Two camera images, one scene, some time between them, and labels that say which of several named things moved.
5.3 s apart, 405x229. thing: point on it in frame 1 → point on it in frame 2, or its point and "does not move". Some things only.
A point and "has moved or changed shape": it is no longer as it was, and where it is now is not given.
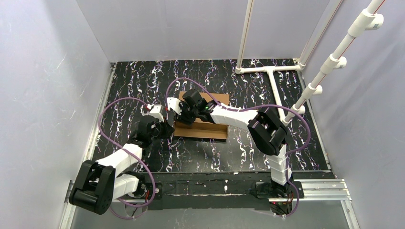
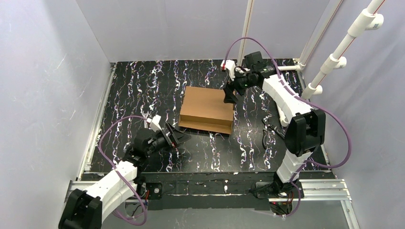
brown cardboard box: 202,129 has moved or changed shape
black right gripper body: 185,111 → 233,84
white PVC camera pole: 368,19 does not move
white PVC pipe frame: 271,70 does not move
